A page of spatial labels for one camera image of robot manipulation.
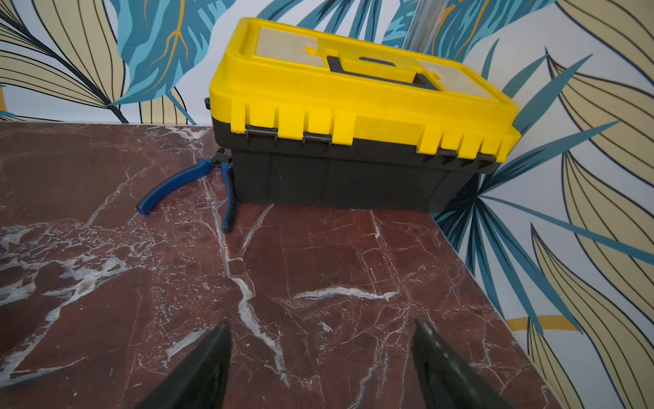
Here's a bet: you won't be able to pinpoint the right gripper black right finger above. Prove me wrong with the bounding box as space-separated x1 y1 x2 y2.
411 319 510 409

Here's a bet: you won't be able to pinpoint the yellow black toolbox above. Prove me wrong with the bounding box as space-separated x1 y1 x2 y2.
209 18 520 213

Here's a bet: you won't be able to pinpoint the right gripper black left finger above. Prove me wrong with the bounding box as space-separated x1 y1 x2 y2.
138 322 233 408

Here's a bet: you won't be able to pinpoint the blue handled pliers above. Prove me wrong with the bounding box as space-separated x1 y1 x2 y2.
136 149 239 235

